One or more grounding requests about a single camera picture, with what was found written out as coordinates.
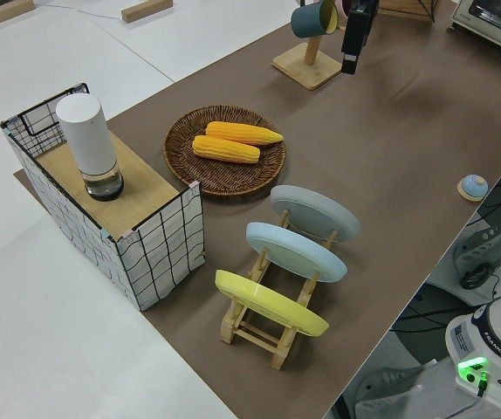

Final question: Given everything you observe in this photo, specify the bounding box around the short wooden block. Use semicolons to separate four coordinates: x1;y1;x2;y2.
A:
120;0;175;24

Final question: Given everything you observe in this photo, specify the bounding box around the white cylinder bottle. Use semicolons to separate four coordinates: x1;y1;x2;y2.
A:
54;93;126;203

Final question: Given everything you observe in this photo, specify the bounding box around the wooden mug tree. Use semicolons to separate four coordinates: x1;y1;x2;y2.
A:
271;0;344;92

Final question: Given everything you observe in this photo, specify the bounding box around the blue bell on wooden base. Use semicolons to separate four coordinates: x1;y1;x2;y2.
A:
456;174;490;203

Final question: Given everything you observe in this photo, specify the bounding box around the wooden shelf board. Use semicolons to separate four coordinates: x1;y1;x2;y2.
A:
36;130;180;233

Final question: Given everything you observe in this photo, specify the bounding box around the white toaster oven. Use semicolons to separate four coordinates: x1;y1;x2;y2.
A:
450;0;501;63

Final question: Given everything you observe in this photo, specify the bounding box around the grey power strip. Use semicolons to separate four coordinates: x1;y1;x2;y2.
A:
452;224;501;275

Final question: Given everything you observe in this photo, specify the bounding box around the wooden plate rack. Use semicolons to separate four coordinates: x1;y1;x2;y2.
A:
219;208;340;372

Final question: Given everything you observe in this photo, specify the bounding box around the wire grid storage box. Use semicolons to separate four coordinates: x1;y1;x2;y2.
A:
0;81;207;313

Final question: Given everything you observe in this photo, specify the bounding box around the grey plate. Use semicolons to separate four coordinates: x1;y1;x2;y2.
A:
269;184;361;244

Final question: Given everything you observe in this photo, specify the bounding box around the coiled black cable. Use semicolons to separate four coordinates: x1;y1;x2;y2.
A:
458;263;493;291

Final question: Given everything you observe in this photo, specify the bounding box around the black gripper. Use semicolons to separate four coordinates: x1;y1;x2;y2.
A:
340;0;381;76

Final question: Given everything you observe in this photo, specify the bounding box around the brown table mat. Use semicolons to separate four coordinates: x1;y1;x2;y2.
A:
12;0;501;419

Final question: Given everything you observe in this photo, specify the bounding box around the yellow plate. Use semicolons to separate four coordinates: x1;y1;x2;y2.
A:
214;269;331;339

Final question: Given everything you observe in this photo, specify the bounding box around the long wooden block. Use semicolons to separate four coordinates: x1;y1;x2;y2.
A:
0;0;36;31

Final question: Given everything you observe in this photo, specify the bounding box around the yellow corn cob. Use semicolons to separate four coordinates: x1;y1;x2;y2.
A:
191;134;262;165
205;120;285;147

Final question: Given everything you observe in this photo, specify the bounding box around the round wicker basket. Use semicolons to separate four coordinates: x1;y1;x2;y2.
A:
163;104;287;199

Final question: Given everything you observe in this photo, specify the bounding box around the light blue plate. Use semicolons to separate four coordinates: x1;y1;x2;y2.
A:
244;221;349;285

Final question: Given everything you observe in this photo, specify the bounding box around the dark blue mug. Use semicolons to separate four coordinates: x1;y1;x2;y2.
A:
290;0;340;40

